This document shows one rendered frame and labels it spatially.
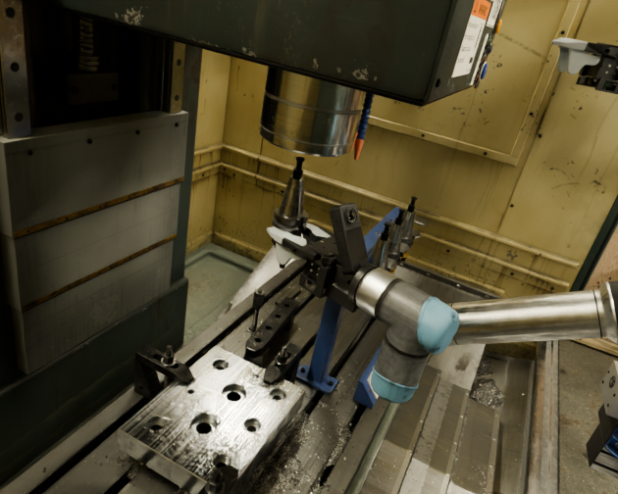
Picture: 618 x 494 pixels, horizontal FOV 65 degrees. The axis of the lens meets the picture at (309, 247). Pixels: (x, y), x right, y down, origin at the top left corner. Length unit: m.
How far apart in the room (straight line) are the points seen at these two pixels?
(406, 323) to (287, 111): 0.36
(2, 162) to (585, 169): 1.57
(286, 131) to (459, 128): 1.09
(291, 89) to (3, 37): 0.45
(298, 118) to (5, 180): 0.51
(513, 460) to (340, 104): 1.18
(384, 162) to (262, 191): 0.56
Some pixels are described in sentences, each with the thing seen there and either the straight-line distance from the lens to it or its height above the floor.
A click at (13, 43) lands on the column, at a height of 1.57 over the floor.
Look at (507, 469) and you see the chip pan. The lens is 1.58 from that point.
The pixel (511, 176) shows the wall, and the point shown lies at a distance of 1.80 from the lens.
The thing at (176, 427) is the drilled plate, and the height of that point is 0.99.
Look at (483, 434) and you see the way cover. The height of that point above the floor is 0.71.
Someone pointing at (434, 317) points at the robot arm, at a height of 1.34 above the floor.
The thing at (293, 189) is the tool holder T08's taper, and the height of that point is 1.42.
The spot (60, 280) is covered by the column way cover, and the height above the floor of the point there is 1.10.
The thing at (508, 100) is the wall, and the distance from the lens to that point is 1.76.
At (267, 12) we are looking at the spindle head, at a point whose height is 1.69.
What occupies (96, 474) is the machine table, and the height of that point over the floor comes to 0.90.
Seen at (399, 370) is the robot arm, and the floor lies 1.23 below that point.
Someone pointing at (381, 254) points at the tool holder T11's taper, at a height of 1.26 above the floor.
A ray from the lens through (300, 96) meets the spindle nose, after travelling 0.75.
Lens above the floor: 1.71
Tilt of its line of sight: 26 degrees down
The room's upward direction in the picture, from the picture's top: 12 degrees clockwise
